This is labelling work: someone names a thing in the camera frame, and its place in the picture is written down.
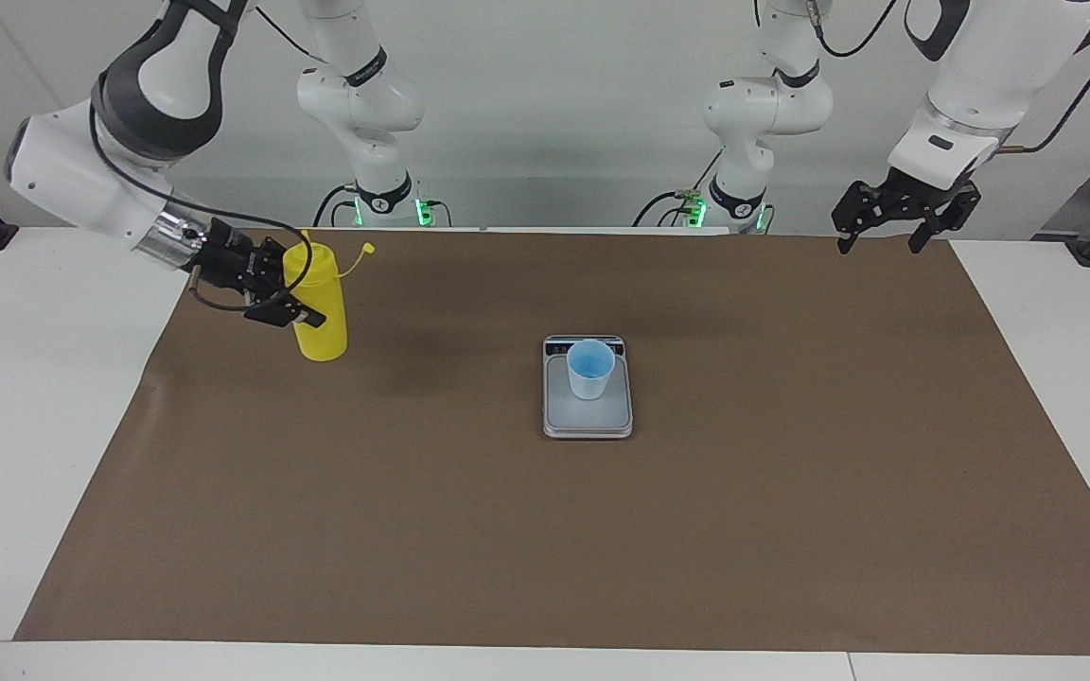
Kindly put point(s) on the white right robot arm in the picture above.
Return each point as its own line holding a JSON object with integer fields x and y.
{"x": 81, "y": 180}

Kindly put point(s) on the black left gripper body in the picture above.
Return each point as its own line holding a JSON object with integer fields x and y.
{"x": 928, "y": 192}

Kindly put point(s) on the silver digital kitchen scale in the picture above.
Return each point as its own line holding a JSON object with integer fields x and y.
{"x": 588, "y": 416}

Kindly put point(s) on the light blue plastic cup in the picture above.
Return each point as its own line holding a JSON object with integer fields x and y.
{"x": 590, "y": 374}

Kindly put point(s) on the yellow squeeze bottle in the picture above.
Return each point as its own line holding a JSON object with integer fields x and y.
{"x": 323, "y": 312}

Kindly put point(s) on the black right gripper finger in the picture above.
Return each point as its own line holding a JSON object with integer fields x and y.
{"x": 285, "y": 307}
{"x": 272, "y": 263}

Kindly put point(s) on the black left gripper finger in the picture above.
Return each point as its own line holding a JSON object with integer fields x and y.
{"x": 859, "y": 206}
{"x": 959, "y": 210}

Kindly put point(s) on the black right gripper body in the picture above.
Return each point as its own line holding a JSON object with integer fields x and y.
{"x": 228, "y": 260}

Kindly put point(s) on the brown paper mat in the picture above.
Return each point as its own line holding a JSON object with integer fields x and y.
{"x": 545, "y": 549}

